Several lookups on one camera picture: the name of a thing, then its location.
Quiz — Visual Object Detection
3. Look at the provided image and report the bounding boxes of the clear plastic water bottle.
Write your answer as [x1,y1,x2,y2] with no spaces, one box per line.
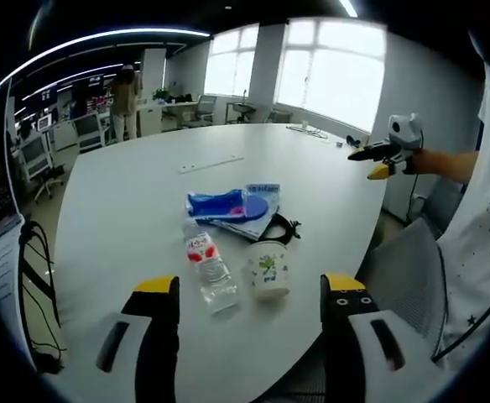
[180,221,243,317]

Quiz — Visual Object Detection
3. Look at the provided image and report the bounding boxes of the grey office chair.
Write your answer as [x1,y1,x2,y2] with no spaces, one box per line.
[188,94,218,128]

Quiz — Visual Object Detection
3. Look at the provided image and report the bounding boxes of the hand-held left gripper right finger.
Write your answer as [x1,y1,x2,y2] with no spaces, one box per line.
[320,272,444,403]

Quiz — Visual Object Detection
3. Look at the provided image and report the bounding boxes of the blue plastic packet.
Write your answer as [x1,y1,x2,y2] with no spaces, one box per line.
[183,181,282,243]

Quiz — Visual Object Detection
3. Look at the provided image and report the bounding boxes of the person in white shirt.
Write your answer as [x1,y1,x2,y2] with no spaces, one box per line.
[432,39,490,371]

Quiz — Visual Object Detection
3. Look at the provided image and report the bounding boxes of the ceiling light strip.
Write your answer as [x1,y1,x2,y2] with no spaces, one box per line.
[0,27,212,92]

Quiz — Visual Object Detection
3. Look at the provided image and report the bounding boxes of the black cable clip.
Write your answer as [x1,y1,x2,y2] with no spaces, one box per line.
[264,212,303,245]

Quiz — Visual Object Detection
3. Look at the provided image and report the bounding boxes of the white paper cup green print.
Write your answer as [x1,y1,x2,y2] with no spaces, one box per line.
[243,239,293,303]

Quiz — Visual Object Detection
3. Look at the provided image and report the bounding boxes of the thin cable on table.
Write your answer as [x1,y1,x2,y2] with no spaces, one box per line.
[285,123,331,140]

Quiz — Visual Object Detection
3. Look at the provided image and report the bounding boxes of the white power strip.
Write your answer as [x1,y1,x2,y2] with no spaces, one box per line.
[178,155,246,175]

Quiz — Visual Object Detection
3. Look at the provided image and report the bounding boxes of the dark cord on shirt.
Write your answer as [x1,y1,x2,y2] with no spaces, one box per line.
[430,275,490,363]

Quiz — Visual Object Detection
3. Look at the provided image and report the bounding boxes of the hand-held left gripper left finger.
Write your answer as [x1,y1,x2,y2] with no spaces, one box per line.
[54,275,181,403]

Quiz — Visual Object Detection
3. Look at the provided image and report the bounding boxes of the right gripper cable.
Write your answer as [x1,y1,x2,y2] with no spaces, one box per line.
[404,171,423,222]

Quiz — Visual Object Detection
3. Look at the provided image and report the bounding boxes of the white table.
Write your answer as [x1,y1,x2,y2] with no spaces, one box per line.
[53,122,392,403]

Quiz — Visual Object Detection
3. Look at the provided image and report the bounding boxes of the white printed board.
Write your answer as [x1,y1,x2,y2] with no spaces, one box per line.
[0,212,37,373]

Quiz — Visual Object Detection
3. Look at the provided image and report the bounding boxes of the white mesh office chair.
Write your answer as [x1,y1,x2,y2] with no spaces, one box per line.
[17,133,66,203]
[71,113,107,153]

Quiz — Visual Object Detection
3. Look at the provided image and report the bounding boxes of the black cables bundle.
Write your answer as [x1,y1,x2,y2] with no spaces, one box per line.
[17,218,69,375]

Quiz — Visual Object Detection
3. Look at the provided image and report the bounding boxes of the grey mesh chair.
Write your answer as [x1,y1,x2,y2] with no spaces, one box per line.
[355,217,448,367]

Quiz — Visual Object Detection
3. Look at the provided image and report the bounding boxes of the metal cart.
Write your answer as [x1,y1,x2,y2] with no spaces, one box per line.
[226,89,258,125]

